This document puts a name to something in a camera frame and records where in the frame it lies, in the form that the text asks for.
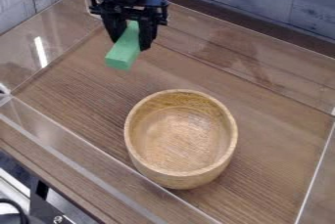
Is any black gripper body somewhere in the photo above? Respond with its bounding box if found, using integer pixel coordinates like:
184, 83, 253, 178
86, 0, 168, 25

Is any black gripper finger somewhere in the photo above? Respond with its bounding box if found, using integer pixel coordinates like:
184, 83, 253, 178
100, 12, 127, 42
139, 13, 157, 51

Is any green rectangular block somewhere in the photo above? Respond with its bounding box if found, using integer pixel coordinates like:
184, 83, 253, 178
104, 21, 139, 70

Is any round wooden bowl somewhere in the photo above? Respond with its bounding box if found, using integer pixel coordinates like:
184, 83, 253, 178
124, 89, 238, 190

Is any clear acrylic enclosure wall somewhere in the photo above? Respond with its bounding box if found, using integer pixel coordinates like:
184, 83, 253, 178
0, 0, 335, 224

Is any black table leg bracket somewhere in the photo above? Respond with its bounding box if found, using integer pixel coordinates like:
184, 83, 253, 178
27, 179, 76, 224

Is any black cable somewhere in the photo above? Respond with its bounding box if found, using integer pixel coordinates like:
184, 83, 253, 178
0, 198, 30, 224

